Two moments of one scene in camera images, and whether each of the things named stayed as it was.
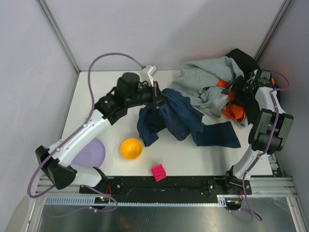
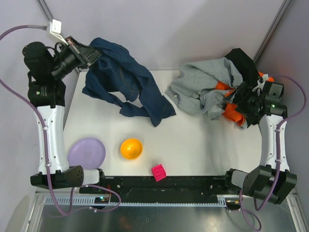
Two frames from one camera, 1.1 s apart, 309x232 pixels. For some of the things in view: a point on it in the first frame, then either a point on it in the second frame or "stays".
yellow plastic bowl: [131, 149] stays
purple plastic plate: [91, 155] stays
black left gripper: [156, 97] to [80, 55]
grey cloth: [197, 82] stays
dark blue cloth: [179, 116] to [116, 74]
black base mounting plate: [164, 187] stays
